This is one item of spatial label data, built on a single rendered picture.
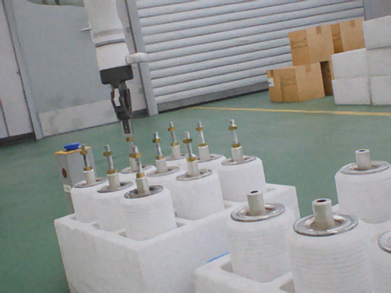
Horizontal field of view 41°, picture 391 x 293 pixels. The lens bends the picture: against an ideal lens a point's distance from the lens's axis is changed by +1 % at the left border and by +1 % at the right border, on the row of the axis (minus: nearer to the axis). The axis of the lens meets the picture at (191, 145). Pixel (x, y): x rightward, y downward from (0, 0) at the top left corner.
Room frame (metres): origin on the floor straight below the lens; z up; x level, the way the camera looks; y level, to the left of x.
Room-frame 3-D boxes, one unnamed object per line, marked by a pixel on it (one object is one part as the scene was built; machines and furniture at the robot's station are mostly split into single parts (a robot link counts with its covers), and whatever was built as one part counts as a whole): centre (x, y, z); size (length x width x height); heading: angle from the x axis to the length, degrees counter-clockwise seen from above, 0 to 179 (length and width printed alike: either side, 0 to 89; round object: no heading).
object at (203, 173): (1.02, 0.01, 0.25); 0.08 x 0.08 x 0.01
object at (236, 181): (1.09, -0.09, 0.16); 0.10 x 0.10 x 0.18
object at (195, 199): (1.02, 0.01, 0.16); 0.10 x 0.10 x 0.18
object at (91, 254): (1.12, 0.07, 0.09); 0.39 x 0.39 x 0.18; 34
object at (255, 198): (0.70, -0.07, 0.26); 0.02 x 0.02 x 0.03
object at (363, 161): (0.83, -0.27, 0.26); 0.02 x 0.02 x 0.03
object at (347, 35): (4.79, -1.53, 0.45); 0.30 x 0.24 x 0.30; 15
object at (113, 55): (1.22, 0.12, 0.52); 0.11 x 0.09 x 0.06; 85
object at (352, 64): (3.69, -1.36, 0.27); 0.39 x 0.39 x 0.18; 20
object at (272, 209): (0.70, -0.07, 0.25); 0.08 x 0.08 x 0.01
